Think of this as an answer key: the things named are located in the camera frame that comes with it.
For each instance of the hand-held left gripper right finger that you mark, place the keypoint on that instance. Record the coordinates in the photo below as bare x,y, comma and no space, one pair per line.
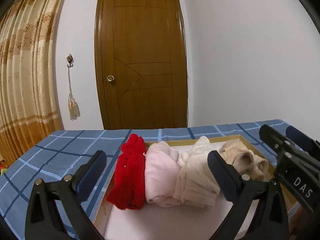
223,177

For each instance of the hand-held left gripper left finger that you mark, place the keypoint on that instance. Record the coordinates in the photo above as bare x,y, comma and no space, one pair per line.
91,177

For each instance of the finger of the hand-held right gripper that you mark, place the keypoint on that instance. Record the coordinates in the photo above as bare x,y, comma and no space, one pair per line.
277,140
302,140

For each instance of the white dotted underwear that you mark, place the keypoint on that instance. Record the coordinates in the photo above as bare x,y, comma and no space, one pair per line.
197,177

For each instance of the beige underwear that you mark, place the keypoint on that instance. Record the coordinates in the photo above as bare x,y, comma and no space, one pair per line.
237,152

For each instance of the bright red underwear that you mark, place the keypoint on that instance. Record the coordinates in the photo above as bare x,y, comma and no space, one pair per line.
130,175

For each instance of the cardboard tray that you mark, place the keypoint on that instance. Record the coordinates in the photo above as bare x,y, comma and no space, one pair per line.
122,222

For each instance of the pink underwear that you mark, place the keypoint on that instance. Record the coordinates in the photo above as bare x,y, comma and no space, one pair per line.
160,175

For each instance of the blue checked tablecloth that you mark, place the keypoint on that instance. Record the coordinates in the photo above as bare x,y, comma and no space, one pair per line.
62,150

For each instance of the curtain tassel tieback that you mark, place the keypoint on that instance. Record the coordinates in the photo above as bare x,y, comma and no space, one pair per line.
73,105

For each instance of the green plastic toy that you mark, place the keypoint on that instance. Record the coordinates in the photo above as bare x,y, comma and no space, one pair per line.
2,171

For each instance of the brass door knob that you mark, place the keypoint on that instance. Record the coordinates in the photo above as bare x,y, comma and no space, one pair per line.
110,78

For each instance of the beige patterned curtain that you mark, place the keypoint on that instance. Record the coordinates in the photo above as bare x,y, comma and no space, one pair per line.
25,67

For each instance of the wooden door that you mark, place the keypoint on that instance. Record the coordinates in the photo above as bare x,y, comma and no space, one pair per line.
140,42

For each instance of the metal wall hook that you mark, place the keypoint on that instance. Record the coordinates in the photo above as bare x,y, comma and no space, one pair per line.
69,60

